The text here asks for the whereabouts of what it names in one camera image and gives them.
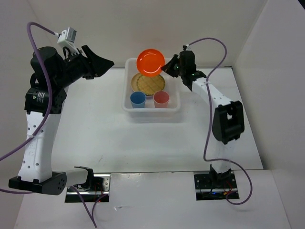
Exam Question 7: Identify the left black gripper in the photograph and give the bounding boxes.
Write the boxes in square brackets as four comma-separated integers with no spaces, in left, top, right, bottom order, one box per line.
[54,44,114,88]

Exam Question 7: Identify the orange plastic plate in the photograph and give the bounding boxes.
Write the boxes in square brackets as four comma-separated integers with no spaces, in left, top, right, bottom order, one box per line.
[136,49,165,78]

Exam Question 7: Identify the round bamboo woven plate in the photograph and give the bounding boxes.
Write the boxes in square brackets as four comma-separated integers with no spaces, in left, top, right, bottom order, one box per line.
[135,74,165,95]

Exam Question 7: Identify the pink plastic cup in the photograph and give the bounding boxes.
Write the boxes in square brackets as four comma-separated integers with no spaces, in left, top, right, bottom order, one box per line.
[153,91,170,108]

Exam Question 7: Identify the beige bear print plate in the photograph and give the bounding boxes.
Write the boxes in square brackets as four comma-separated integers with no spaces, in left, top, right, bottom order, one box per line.
[130,72,167,97]

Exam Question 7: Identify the blue plastic cup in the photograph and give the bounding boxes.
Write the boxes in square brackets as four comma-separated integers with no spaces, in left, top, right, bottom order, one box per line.
[130,91,146,109]

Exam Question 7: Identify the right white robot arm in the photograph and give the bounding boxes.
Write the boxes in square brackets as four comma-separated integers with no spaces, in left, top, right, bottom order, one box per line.
[161,50,244,187]

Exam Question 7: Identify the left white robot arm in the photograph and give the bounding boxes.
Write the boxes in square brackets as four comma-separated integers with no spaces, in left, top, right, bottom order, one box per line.
[8,45,114,195]

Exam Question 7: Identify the white plastic bin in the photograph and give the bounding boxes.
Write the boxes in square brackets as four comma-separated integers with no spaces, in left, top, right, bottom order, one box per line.
[122,58,181,118]

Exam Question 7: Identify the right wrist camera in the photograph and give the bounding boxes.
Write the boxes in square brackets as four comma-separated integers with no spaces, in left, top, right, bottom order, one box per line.
[183,44,191,51]

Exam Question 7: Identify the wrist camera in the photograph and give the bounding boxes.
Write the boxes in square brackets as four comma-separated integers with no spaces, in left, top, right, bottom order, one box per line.
[183,44,191,51]
[57,27,79,53]

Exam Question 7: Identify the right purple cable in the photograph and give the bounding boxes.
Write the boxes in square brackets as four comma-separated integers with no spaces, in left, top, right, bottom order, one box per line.
[185,37,254,206]

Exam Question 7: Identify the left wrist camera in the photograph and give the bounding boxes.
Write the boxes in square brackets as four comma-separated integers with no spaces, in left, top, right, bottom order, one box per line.
[57,27,79,53]

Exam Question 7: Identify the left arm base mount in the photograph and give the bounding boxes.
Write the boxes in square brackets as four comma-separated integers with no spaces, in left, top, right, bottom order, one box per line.
[65,174,111,203]

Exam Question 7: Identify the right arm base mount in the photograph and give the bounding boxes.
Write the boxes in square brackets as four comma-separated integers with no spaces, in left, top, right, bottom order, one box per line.
[193,172,239,201]

